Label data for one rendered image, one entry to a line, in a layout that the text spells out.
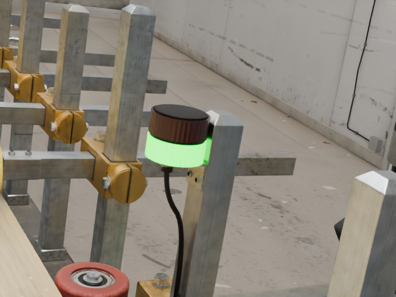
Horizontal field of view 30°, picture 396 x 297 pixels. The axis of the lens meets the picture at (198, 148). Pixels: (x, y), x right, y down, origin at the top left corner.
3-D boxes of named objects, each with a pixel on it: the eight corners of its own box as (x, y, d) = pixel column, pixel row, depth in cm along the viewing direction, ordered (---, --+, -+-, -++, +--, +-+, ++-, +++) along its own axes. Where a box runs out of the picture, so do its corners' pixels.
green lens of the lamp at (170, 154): (187, 148, 79) (190, 128, 78) (213, 167, 74) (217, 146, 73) (135, 147, 76) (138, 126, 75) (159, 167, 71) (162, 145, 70)
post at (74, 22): (53, 271, 133) (83, 3, 119) (59, 281, 130) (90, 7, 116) (34, 273, 131) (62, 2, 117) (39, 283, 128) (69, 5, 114)
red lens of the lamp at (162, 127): (191, 125, 78) (194, 105, 77) (217, 143, 73) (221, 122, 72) (138, 124, 75) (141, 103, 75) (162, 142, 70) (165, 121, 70)
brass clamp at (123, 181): (112, 168, 111) (116, 137, 109) (147, 203, 100) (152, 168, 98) (73, 169, 108) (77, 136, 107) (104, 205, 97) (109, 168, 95)
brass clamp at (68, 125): (64, 120, 132) (67, 93, 130) (88, 144, 121) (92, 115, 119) (30, 119, 129) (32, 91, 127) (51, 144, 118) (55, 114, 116)
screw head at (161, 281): (165, 279, 90) (166, 270, 90) (172, 287, 88) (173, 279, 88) (149, 280, 89) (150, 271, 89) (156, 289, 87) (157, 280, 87)
